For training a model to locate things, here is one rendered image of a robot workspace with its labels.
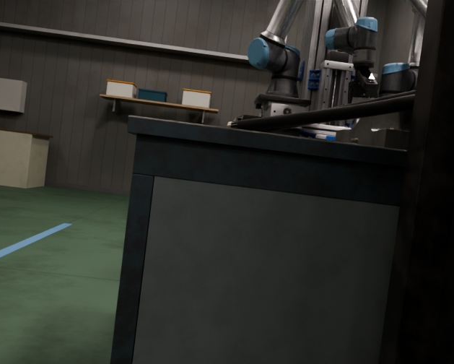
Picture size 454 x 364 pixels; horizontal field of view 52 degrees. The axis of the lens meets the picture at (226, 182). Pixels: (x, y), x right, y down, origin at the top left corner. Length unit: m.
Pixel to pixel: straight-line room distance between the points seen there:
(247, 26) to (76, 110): 3.44
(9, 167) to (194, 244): 6.99
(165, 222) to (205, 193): 0.11
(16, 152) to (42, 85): 1.62
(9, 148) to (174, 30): 3.46
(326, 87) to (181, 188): 1.28
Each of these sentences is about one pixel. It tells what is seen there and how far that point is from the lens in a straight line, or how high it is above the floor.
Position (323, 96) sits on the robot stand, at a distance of 2.20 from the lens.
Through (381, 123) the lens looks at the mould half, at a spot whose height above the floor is 0.89.
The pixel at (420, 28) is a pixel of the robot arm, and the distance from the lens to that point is 2.40.
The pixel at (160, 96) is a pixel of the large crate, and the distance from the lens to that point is 8.00.
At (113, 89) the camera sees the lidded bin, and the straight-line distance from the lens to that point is 8.11.
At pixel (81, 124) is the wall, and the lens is 8.75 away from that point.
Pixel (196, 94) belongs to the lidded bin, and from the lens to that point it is 7.95.
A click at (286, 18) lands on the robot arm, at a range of 2.00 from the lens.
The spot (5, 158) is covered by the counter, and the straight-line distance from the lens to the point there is 7.99.
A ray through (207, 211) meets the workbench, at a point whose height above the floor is 0.61.
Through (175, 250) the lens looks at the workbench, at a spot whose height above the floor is 0.51.
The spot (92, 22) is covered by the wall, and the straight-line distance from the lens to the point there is 9.03.
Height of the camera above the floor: 0.71
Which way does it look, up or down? 2 degrees down
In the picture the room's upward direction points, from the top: 7 degrees clockwise
